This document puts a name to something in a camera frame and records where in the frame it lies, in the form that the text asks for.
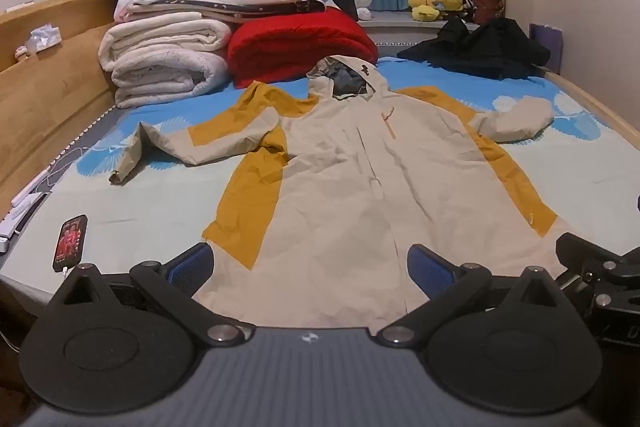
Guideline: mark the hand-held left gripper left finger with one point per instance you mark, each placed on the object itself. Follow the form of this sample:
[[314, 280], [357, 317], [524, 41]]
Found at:
[[192, 267]]

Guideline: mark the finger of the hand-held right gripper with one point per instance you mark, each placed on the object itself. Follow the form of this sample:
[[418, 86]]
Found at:
[[580, 252]]

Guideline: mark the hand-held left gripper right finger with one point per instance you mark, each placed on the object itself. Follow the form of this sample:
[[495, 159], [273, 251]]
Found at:
[[427, 269]]

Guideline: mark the beige and yellow hooded jacket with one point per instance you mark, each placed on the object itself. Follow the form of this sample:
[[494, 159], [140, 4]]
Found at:
[[350, 187]]

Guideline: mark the black smartphone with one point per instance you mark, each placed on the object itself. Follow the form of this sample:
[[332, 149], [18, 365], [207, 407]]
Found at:
[[70, 242]]

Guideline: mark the grey mattress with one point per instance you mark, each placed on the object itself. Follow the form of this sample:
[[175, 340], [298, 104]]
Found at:
[[85, 142]]

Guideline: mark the white power strip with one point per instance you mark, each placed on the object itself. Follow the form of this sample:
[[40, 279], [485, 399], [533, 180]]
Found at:
[[15, 222]]

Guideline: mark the grey-white folded quilt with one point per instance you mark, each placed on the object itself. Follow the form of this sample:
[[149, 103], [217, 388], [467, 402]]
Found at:
[[165, 79]]

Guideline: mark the purple box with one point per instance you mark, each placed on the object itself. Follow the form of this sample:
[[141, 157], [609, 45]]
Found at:
[[550, 44]]

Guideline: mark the black jacket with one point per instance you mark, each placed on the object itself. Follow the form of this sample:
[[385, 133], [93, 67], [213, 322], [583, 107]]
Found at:
[[490, 47]]

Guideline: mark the cream folded quilt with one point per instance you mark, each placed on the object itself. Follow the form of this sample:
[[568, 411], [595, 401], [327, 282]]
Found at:
[[160, 37]]

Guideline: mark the grey window ledge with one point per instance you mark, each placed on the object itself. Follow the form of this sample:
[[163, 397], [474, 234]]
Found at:
[[400, 29]]

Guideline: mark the red folded blanket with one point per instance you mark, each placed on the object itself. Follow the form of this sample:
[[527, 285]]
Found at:
[[300, 47]]

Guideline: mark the navy starry folded blanket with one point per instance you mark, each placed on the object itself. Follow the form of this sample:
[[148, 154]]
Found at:
[[250, 10]]

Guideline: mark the yellow duck plush toy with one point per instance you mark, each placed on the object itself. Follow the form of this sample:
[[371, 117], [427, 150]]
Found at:
[[422, 2]]

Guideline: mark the tissue pack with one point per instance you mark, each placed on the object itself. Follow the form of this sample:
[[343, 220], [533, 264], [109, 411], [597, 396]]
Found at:
[[44, 38]]

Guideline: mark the white plush toy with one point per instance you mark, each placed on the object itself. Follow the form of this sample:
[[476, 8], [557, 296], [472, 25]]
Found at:
[[362, 2]]

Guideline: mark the wooden bed frame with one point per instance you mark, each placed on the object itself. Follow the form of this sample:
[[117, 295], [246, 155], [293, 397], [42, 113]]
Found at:
[[50, 82]]

